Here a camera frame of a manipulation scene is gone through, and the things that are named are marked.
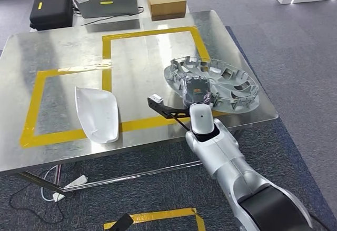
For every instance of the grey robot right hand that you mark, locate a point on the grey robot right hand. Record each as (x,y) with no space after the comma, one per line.
(196,91)

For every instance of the grey plastic wheel hubcap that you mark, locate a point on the grey plastic wheel hubcap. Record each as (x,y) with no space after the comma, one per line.
(231,83)

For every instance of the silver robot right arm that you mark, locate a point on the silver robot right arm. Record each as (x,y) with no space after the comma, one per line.
(224,156)

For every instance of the steel workbench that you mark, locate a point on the steel workbench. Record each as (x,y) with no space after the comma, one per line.
(66,48)

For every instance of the brown cardboard box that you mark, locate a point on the brown cardboard box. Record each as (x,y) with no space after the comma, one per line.
(165,2)

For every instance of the white desk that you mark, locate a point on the white desk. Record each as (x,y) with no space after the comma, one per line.
(142,15)

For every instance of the white car mirror cover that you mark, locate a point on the white car mirror cover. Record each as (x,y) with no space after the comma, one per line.
(97,114)

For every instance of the yellow floor tape square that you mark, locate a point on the yellow floor tape square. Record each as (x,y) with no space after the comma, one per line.
(158,216)

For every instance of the white power strip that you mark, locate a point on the white power strip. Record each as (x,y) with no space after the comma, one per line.
(72,186)

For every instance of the black carry case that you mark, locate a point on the black carry case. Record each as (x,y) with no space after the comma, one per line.
(51,11)

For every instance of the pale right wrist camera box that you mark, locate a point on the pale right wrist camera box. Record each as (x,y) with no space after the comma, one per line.
(157,98)

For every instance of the yellow bench tape frame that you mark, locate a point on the yellow bench tape frame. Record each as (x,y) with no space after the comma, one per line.
(106,48)

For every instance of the black left wrist camera bracket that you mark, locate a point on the black left wrist camera bracket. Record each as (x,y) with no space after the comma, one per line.
(122,222)

